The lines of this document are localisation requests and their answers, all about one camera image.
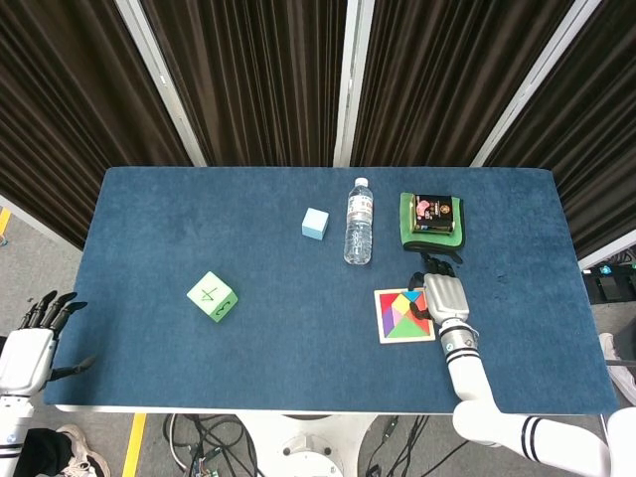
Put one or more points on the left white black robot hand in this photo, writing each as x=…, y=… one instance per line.
x=25, y=358

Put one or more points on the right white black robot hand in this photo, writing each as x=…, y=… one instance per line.
x=447, y=298

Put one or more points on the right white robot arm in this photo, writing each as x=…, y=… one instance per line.
x=467, y=377

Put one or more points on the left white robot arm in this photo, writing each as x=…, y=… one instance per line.
x=12, y=437

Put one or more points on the orange triangle tangram piece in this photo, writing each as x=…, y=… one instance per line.
x=420, y=301

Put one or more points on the yellow tangram piece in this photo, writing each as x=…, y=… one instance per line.
x=401, y=305

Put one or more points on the green triangle tangram piece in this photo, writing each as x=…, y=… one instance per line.
x=407, y=329

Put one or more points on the red triangle tangram piece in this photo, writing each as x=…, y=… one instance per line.
x=385, y=301

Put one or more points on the purple tangram piece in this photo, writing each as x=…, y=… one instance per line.
x=388, y=325

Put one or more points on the green black-edged cloth pouch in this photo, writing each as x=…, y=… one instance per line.
x=432, y=240

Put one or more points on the black printed snack box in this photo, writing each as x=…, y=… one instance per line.
x=433, y=211

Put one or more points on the clear plastic water bottle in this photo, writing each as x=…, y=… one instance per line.
x=358, y=228

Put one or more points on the light blue foam cube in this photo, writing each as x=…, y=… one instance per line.
x=315, y=221

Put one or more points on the black device with cyan lights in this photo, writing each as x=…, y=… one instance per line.
x=613, y=283

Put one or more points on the blue felt table mat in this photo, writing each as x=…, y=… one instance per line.
x=278, y=348

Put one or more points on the green white numbered cube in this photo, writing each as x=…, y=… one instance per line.
x=208, y=294

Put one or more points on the dark brown curtain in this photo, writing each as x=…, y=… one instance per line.
x=437, y=79
x=258, y=79
x=591, y=149
x=64, y=109

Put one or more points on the colourful tangram puzzle board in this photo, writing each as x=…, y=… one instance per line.
x=377, y=318

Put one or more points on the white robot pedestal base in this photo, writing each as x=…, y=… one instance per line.
x=308, y=447

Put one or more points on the white partition frame post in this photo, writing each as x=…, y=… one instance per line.
x=536, y=84
x=353, y=79
x=164, y=84

